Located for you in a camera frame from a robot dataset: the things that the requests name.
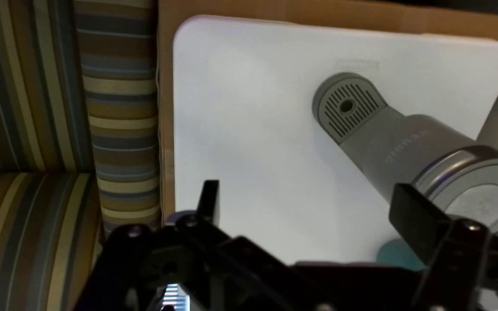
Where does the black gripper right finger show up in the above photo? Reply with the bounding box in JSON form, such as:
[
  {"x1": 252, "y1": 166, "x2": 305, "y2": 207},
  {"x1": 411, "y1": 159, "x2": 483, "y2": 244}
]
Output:
[{"x1": 387, "y1": 182, "x2": 492, "y2": 311}]

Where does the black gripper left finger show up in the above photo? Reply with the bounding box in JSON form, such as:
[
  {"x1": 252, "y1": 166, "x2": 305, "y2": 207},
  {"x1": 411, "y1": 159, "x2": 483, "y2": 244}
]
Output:
[{"x1": 74, "y1": 178, "x2": 290, "y2": 311}]

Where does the grey coffee maker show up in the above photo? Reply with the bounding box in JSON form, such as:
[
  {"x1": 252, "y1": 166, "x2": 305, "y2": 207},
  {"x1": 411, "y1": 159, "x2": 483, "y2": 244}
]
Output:
[{"x1": 311, "y1": 71, "x2": 498, "y2": 244}]

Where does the teal plant pot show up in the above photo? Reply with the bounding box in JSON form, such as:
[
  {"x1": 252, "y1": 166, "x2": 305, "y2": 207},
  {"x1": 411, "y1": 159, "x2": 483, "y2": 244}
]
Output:
[{"x1": 375, "y1": 239, "x2": 426, "y2": 273}]

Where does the white plastic board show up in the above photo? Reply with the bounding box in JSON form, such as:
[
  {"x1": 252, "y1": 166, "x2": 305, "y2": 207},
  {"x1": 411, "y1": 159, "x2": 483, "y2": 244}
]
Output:
[{"x1": 171, "y1": 14, "x2": 498, "y2": 273}]

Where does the striped sofa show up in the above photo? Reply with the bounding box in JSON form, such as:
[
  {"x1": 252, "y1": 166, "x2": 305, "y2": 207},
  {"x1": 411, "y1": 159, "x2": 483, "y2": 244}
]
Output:
[{"x1": 0, "y1": 0, "x2": 160, "y2": 311}]

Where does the striped sofa back cushion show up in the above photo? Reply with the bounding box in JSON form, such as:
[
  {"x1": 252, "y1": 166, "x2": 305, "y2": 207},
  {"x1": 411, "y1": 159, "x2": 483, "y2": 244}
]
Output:
[{"x1": 0, "y1": 171, "x2": 101, "y2": 311}]

